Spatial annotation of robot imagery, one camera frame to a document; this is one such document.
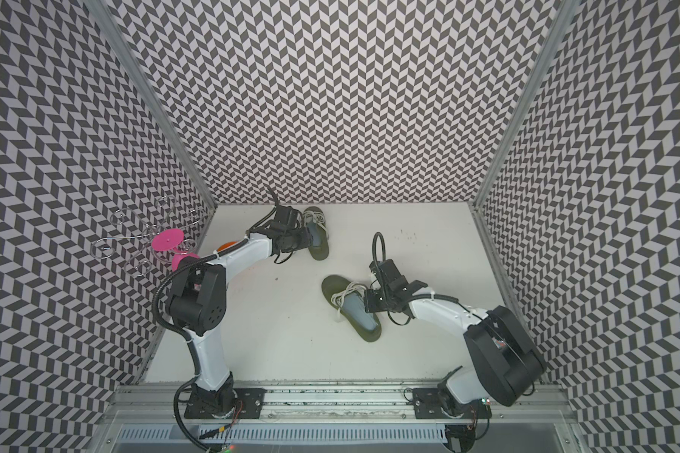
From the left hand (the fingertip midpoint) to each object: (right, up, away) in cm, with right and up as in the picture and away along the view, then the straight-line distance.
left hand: (307, 240), depth 98 cm
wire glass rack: (-49, -2, -14) cm, 51 cm away
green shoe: (+2, +8, +5) cm, 9 cm away
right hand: (+21, -20, -11) cm, 31 cm away
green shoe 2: (+10, -16, -5) cm, 20 cm away
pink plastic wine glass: (-29, +1, -29) cm, 41 cm away
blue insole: (+17, -20, -10) cm, 28 cm away
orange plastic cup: (-28, -2, -2) cm, 28 cm away
